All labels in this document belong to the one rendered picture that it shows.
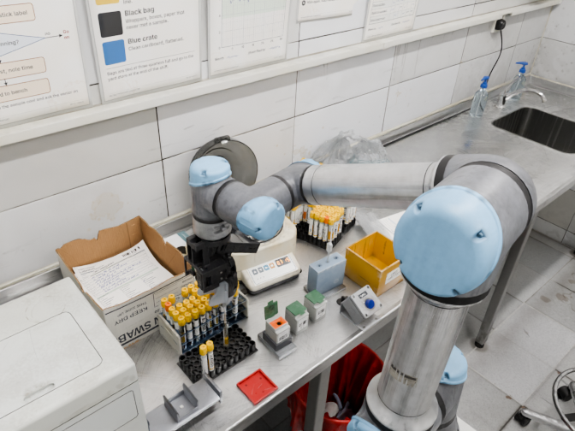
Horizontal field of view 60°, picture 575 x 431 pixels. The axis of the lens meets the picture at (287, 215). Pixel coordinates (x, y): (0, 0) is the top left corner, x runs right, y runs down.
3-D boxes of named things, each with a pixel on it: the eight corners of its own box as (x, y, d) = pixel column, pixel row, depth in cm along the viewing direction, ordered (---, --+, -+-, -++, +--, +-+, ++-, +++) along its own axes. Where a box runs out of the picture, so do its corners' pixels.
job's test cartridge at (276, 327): (276, 350, 121) (277, 332, 118) (264, 338, 124) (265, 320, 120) (289, 342, 123) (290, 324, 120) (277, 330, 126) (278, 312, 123)
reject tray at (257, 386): (254, 405, 110) (254, 404, 109) (236, 386, 114) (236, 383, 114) (278, 389, 114) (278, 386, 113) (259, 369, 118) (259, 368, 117)
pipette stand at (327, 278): (318, 303, 137) (322, 275, 131) (303, 288, 141) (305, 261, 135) (346, 289, 142) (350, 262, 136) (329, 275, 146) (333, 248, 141)
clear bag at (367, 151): (351, 183, 189) (356, 150, 182) (335, 162, 203) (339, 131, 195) (400, 178, 195) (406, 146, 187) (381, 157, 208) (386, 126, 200)
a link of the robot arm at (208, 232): (216, 197, 101) (240, 216, 96) (217, 216, 103) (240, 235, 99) (184, 210, 97) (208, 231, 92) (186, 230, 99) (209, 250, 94)
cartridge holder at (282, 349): (279, 361, 120) (280, 351, 118) (257, 337, 126) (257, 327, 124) (296, 350, 123) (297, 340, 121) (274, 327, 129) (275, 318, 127)
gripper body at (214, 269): (184, 277, 105) (180, 231, 98) (218, 260, 110) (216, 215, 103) (204, 297, 101) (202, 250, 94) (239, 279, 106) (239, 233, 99)
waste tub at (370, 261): (376, 299, 139) (381, 272, 133) (341, 274, 147) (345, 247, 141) (406, 279, 146) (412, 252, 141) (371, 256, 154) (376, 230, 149)
